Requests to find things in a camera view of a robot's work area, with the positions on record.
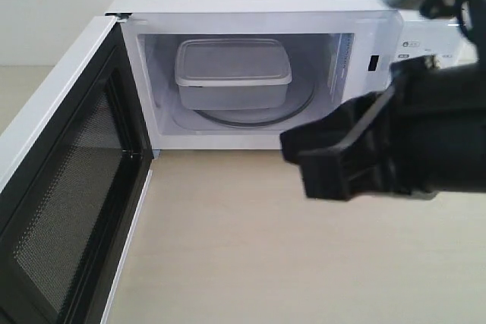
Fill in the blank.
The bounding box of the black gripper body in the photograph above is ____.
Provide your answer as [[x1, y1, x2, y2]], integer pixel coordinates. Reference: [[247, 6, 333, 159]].
[[379, 54, 486, 194]]

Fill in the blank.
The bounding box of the glass turntable plate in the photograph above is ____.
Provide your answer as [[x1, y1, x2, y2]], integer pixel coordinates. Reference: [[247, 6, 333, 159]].
[[196, 74, 317, 128]]

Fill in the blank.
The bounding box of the white microwave door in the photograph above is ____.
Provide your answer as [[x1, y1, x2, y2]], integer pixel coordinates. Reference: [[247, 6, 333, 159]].
[[1, 14, 153, 323]]

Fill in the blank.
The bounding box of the white Midea microwave oven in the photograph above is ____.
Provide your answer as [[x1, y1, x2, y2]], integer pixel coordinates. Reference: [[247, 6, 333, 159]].
[[108, 0, 463, 150]]

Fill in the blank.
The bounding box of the white lidded plastic container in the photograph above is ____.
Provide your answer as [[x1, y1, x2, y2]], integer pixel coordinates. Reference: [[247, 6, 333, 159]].
[[175, 38, 292, 111]]

